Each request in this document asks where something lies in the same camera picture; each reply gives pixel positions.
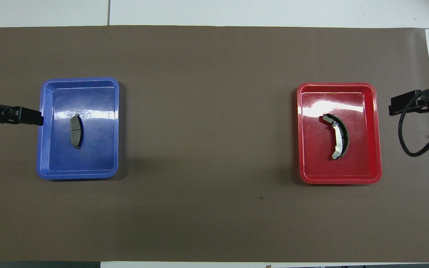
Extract red plastic tray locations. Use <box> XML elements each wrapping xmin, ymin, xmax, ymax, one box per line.
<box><xmin>297</xmin><ymin>82</ymin><xmax>382</xmax><ymax>185</ymax></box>

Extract grey brake pad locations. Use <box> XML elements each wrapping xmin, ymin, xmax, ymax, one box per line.
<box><xmin>69</xmin><ymin>114</ymin><xmax>84</xmax><ymax>150</ymax></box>

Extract brown table mat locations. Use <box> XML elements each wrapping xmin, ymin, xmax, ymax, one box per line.
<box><xmin>0</xmin><ymin>25</ymin><xmax>429</xmax><ymax>263</ymax></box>

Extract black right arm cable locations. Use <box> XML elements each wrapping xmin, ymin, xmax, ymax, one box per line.
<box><xmin>398</xmin><ymin>89</ymin><xmax>429</xmax><ymax>157</ymax></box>

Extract curved metal brake shoe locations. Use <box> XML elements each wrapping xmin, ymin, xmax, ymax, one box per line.
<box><xmin>319</xmin><ymin>113</ymin><xmax>350</xmax><ymax>160</ymax></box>

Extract blue plastic tray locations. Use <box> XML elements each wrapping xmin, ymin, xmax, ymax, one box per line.
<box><xmin>36</xmin><ymin>77</ymin><xmax>120</xmax><ymax>181</ymax></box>

